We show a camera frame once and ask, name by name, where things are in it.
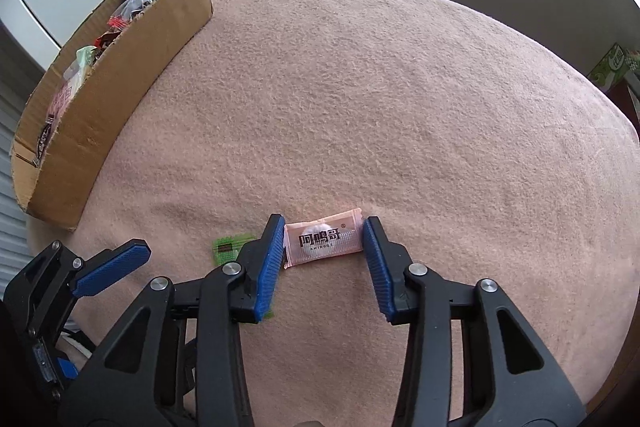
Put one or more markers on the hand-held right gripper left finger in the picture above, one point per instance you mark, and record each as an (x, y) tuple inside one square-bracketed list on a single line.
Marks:
[(267, 267)]

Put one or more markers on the pink and black snack packet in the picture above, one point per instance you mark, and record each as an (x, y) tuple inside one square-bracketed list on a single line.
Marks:
[(60, 102)]

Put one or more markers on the small green candy packet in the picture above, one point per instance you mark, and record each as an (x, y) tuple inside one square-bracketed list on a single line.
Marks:
[(227, 247)]

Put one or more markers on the brown cardboard box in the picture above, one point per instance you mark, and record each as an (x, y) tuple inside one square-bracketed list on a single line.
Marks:
[(125, 82)]

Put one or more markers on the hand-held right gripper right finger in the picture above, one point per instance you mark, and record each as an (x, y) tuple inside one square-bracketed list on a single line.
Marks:
[(377, 267)]

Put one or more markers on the clear packet of dark snack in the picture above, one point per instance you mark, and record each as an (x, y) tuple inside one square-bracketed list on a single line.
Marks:
[(137, 2)]

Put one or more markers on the pale green snack packet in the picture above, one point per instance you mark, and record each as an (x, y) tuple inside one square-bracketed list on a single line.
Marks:
[(87, 59)]

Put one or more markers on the pink candy packet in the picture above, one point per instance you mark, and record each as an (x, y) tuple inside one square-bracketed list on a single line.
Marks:
[(320, 239)]

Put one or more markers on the green printed box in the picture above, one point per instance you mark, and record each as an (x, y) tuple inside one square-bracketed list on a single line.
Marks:
[(612, 69)]

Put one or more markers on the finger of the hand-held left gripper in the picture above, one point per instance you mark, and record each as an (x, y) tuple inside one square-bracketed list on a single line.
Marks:
[(66, 368), (112, 264)]

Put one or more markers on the white ribbed panel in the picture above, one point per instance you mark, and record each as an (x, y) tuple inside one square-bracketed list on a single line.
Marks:
[(7, 157)]

